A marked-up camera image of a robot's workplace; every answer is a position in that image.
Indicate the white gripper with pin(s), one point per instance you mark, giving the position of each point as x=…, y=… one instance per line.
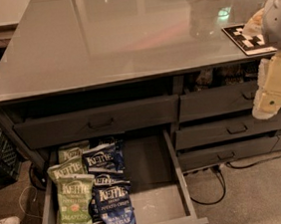
x=279, y=19

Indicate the green jalapeno chip bag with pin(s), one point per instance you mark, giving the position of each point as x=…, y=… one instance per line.
x=74, y=196

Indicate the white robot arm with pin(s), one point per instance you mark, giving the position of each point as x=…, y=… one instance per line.
x=267, y=22

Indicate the grey top right drawer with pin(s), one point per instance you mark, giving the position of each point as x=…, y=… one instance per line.
x=219, y=100

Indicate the grey middle right drawer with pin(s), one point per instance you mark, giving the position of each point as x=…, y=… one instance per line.
x=222, y=130

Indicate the grey bottom right drawer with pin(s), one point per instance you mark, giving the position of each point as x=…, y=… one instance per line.
x=225, y=153

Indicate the open grey middle drawer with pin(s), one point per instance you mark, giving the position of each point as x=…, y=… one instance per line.
x=159, y=193

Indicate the back blue chip bag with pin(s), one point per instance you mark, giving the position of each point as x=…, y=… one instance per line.
x=104, y=156

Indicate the middle blue chip bag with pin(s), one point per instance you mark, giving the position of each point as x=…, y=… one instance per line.
x=102, y=179

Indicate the front blue vinegar chip bag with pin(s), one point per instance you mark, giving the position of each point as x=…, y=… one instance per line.
x=114, y=203

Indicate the back green chip bag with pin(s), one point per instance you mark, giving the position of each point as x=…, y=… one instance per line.
x=70, y=150

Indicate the grey top left drawer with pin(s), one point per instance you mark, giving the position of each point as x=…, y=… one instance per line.
x=71, y=126

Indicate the black white fiducial marker tile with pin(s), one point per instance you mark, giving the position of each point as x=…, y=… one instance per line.
x=253, y=45

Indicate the black plastic crate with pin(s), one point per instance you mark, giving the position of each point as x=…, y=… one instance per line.
x=9, y=160

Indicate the grey cabinet frame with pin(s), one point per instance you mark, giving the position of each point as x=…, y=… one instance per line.
x=19, y=111

